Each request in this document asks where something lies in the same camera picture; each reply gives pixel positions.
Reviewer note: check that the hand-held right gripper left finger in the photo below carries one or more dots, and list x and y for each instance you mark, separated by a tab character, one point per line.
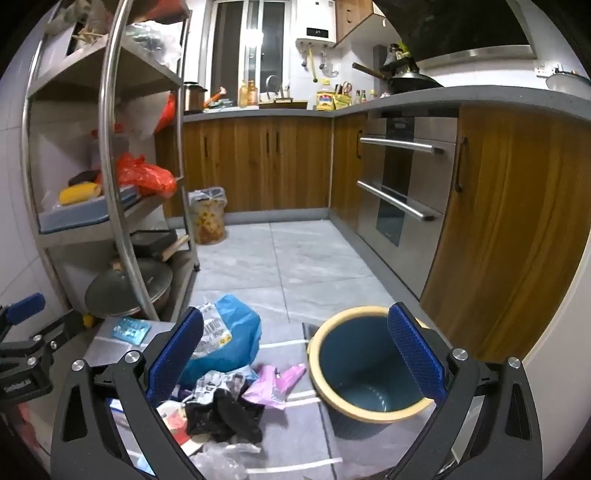
178	350

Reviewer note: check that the white water heater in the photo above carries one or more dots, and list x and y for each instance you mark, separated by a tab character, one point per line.
316	23

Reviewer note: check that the knife holder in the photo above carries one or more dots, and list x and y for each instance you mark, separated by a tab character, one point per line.
342	97

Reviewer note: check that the floral bin with liner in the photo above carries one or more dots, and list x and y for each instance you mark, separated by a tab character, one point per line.
210	221

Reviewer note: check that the steel shelf rack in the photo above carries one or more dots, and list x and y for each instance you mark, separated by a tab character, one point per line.
108	138

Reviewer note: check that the small yellow object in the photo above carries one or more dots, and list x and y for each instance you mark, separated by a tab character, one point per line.
87	321

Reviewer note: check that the wall socket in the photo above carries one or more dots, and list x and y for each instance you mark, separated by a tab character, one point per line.
543	70

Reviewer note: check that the pan with glass lid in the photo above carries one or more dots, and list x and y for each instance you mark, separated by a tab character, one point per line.
120	288

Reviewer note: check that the black baking tray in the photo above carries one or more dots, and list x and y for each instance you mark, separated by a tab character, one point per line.
152	242

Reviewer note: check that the yellow ridged object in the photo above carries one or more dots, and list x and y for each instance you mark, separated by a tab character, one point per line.
78	194

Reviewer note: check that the steel faucet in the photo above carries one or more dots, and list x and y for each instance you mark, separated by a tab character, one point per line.
272	85

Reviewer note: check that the black cloth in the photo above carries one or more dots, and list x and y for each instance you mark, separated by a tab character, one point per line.
221	415

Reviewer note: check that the wooden wall cabinet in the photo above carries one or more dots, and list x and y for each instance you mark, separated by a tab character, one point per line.
353	18

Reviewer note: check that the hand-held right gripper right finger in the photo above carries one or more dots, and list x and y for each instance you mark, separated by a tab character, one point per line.
415	355

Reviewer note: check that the white printed wrapper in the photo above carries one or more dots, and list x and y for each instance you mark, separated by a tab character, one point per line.
212	382

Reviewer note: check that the black wok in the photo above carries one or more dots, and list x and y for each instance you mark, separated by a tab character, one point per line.
411	81

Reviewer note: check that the white bowl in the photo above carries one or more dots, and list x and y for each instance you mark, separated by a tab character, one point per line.
568	82

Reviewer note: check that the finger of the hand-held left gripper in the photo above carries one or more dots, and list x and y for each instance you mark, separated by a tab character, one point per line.
55	330
25	307

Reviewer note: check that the blue white plastic packet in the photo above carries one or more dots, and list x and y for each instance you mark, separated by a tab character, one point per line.
235	332

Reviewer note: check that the blue bin with yellow rim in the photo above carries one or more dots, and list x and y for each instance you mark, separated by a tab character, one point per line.
360	364

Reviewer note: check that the red white packet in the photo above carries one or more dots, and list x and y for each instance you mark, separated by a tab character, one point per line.
175	420

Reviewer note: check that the amber glass bottle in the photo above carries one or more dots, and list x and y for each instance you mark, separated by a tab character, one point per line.
253	94
243	94

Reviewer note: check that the window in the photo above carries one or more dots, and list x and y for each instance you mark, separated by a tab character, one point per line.
244	41

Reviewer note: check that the black range hood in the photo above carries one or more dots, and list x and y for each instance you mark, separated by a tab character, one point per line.
452	27

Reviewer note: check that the yellow oil bottle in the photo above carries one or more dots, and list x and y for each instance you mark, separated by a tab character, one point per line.
325	99

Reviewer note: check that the brown electric cooker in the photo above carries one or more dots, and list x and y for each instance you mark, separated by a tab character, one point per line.
194	97

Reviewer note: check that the orange plastic bag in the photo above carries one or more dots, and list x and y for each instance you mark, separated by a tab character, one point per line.
143	175

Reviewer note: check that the clear plastic wrap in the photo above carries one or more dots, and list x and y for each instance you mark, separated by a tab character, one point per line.
221	461

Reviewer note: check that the wooden cabinet door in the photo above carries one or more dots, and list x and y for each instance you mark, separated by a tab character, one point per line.
508	207

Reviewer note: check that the red hanging plastic bag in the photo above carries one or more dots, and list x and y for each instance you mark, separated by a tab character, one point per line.
166	115

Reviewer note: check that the purple wrapper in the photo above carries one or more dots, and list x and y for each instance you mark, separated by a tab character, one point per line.
272	385

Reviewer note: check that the grey blue tray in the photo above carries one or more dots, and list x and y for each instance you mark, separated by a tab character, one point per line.
69	217

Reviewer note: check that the wooden base cabinet run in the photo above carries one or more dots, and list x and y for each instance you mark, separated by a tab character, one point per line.
254	166

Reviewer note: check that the grey plaid mat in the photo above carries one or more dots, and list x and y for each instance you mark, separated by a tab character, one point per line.
295	415

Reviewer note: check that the blue blister pack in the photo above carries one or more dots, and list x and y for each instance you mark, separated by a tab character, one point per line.
131	330

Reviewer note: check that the stainless steel built-in oven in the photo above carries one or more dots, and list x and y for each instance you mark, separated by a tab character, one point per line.
415	166

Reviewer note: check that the clear plastic bag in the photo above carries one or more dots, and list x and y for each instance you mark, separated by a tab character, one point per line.
152	46

